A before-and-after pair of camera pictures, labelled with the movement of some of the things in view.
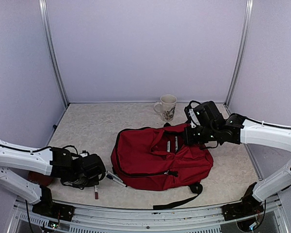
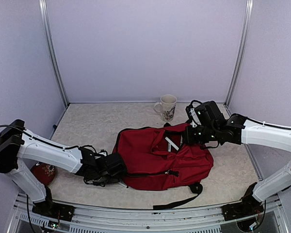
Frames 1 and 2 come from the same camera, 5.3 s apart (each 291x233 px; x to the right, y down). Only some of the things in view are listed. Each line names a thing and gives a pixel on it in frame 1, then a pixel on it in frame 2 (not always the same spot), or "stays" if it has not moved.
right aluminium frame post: (242, 53) stays
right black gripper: (189, 139) stays
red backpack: (158, 158) stays
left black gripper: (94, 181) to (114, 179)
